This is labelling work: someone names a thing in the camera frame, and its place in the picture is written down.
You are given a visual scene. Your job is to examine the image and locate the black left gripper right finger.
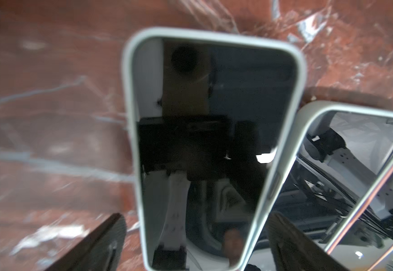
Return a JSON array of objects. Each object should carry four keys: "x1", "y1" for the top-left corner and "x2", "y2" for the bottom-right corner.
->
[{"x1": 265, "y1": 212, "x2": 346, "y2": 271}]

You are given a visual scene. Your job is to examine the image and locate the black phone in box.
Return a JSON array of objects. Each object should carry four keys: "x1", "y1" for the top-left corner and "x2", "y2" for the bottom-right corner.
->
[{"x1": 122, "y1": 27, "x2": 306, "y2": 271}]

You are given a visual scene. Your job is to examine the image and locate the black phone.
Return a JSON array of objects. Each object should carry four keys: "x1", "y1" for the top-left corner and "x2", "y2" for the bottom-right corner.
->
[
  {"x1": 250, "y1": 100, "x2": 393, "y2": 253},
  {"x1": 122, "y1": 27, "x2": 306, "y2": 271}
]

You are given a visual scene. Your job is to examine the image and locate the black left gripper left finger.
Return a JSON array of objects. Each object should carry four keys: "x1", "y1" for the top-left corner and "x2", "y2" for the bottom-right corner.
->
[{"x1": 47, "y1": 213, "x2": 127, "y2": 271}]

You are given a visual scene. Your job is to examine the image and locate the phone with pink case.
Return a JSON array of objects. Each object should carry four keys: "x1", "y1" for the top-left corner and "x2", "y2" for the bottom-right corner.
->
[{"x1": 317, "y1": 164, "x2": 393, "y2": 271}]

